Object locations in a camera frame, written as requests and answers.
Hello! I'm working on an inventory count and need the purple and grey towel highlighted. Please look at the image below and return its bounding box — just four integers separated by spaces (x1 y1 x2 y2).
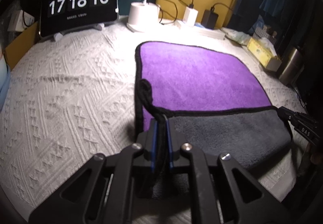
135 42 292 169

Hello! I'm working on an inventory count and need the stainless steel tumbler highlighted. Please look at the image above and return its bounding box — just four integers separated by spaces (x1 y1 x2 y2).
276 47 303 85

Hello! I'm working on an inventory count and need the yellow tissue box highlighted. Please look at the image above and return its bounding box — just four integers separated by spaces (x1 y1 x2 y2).
247 37 282 72

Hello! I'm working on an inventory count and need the white textured tablecloth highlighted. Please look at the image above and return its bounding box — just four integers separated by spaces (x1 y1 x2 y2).
1 17 303 220

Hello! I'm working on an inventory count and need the white lattice basket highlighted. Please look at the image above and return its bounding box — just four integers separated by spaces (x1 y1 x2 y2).
251 25 277 45

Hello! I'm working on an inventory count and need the pale green plastic packet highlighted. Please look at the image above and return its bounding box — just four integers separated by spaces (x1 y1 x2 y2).
221 27 251 46

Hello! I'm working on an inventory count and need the black charger block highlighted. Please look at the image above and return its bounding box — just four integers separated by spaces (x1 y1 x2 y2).
201 10 218 30

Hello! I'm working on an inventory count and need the white tablet stand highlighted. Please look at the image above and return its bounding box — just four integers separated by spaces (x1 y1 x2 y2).
53 23 105 42

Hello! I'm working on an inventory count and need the white charger block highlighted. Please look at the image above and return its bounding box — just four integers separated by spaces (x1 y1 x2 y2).
182 7 198 26

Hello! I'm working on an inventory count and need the white desk lamp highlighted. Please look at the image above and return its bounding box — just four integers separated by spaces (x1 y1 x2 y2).
126 0 194 32

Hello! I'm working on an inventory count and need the tablet showing clock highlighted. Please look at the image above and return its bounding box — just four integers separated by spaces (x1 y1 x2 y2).
39 0 119 38

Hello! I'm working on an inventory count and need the black lamp power cable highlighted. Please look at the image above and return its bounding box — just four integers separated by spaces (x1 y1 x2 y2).
148 0 179 25

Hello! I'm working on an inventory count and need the white wall adapter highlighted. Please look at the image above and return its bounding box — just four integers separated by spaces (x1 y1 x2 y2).
7 10 35 32

